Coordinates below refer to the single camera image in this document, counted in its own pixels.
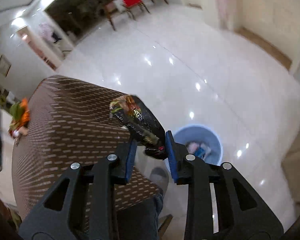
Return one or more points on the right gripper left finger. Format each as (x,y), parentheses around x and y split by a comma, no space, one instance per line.
(80,204)

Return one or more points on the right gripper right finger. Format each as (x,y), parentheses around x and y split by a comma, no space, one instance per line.
(221,204)

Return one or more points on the black snack bag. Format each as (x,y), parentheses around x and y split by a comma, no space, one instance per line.
(141,123)

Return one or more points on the blue plastic trash bin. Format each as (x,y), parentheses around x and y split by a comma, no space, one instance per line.
(202,142)

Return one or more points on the brown dotted tablecloth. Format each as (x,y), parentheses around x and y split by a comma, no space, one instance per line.
(70,121)

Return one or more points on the orange snack bag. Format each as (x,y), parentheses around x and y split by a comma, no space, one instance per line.
(24,113)

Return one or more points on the green plush toy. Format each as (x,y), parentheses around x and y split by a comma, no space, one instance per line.
(16,111)

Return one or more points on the white panel door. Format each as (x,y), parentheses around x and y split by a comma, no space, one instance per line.
(276,21)

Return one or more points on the framed wall picture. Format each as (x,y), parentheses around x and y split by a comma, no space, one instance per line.
(4,65)

